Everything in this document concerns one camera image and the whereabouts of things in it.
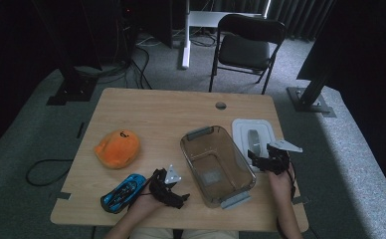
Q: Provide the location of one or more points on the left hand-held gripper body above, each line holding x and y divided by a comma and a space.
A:
162, 189

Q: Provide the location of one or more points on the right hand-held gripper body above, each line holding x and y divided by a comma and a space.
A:
277, 161

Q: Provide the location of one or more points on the blue toy car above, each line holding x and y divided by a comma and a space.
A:
123, 194

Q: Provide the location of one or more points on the clear plastic storage box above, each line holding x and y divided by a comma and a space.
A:
214, 166

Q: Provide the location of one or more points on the orange plush toy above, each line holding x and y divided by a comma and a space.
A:
118, 151

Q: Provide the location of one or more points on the person's left hand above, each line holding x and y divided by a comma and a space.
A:
146, 204

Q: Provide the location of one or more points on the person's right hand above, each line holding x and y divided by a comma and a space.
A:
280, 186

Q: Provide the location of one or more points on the grey tape piece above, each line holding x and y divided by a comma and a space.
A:
300, 200
61, 195

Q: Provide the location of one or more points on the grey round table grommet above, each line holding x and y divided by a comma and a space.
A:
220, 106

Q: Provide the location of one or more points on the black metal stand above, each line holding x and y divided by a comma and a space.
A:
308, 98
71, 89

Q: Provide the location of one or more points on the black strip on carpet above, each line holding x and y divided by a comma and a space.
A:
80, 130

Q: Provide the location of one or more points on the black folding chair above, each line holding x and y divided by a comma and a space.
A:
244, 51

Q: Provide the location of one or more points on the grey curtain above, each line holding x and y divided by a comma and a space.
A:
297, 20

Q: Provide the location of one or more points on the dark equipment cabinet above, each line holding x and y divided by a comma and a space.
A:
157, 26

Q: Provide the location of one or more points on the white desk frame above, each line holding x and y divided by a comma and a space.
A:
186, 49

